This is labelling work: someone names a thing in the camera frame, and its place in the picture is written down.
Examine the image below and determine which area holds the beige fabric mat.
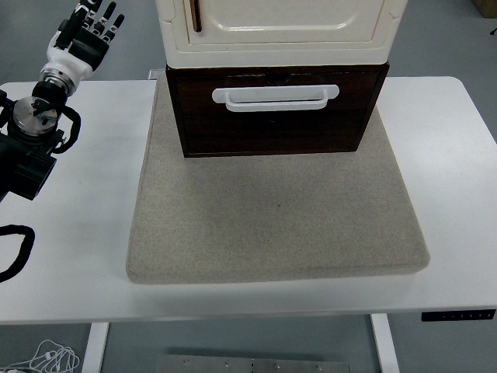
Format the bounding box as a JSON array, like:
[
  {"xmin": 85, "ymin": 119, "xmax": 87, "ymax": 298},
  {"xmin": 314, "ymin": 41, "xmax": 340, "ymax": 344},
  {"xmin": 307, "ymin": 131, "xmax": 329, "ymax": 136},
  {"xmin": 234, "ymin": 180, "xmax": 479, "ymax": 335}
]
[{"xmin": 125, "ymin": 75, "xmax": 431, "ymax": 286}]

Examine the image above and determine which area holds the cardboard box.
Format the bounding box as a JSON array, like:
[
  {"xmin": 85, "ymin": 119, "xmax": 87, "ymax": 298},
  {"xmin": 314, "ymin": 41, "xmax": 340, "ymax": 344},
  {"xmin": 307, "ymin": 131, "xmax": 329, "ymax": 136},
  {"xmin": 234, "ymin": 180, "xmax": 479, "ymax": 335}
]
[{"xmin": 471, "ymin": 0, "xmax": 497, "ymax": 19}]

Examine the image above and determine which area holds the dark wooden drawer case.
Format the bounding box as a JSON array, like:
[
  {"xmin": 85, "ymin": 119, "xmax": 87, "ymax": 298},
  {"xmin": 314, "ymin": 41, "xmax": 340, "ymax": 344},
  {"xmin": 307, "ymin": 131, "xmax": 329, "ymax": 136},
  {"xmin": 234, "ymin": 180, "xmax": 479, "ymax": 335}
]
[{"xmin": 165, "ymin": 61, "xmax": 391, "ymax": 159}]

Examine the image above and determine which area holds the white table leg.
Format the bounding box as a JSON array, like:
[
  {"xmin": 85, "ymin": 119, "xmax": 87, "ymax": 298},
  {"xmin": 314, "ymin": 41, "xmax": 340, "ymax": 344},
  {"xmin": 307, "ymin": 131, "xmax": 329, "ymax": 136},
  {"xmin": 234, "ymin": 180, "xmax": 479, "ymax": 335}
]
[
  {"xmin": 81, "ymin": 322, "xmax": 111, "ymax": 373},
  {"xmin": 370, "ymin": 313, "xmax": 401, "ymax": 373}
]

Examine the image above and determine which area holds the black table control panel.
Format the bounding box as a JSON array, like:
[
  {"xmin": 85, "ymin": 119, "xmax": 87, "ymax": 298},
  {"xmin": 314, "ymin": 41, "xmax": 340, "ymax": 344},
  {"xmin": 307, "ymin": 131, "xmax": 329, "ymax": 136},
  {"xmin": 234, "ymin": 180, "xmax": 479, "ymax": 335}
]
[{"xmin": 421, "ymin": 309, "xmax": 497, "ymax": 322}]

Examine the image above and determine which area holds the cream cabinet door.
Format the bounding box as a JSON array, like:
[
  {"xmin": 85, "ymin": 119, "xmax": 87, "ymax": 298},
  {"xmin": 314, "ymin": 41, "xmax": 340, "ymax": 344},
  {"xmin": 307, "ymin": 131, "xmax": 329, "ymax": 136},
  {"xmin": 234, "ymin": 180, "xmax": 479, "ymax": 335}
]
[{"xmin": 182, "ymin": 0, "xmax": 388, "ymax": 46}]

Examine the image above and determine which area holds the dark wooden drawer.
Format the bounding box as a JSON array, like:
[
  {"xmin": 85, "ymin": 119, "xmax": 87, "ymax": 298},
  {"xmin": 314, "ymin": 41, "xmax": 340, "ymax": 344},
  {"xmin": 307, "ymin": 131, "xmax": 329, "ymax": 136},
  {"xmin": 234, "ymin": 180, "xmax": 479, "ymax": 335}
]
[{"xmin": 170, "ymin": 71, "xmax": 382, "ymax": 118}]

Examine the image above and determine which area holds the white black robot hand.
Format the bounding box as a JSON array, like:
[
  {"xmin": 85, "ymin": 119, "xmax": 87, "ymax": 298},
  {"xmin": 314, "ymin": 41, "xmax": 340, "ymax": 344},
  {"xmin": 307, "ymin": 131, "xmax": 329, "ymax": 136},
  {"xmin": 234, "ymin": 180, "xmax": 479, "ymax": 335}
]
[{"xmin": 40, "ymin": 0, "xmax": 126, "ymax": 82}]

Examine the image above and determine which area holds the white cable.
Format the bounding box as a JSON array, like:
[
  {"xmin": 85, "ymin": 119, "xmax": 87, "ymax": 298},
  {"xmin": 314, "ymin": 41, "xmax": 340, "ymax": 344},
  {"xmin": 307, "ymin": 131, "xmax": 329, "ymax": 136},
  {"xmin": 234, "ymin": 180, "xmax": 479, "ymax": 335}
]
[{"xmin": 0, "ymin": 339, "xmax": 82, "ymax": 373}]

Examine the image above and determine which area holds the brown door handle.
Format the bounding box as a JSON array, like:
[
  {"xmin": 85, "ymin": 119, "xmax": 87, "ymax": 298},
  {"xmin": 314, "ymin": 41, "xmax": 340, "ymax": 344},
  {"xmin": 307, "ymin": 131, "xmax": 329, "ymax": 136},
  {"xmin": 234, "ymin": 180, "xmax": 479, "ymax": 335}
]
[{"xmin": 188, "ymin": 0, "xmax": 203, "ymax": 34}]

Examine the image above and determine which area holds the white drawer handle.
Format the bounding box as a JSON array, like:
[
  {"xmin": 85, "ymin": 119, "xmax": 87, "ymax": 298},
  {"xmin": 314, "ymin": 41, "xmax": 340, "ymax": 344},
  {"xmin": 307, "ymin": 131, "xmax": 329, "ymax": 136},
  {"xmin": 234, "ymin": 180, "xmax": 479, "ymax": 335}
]
[{"xmin": 211, "ymin": 84, "xmax": 340, "ymax": 113}]

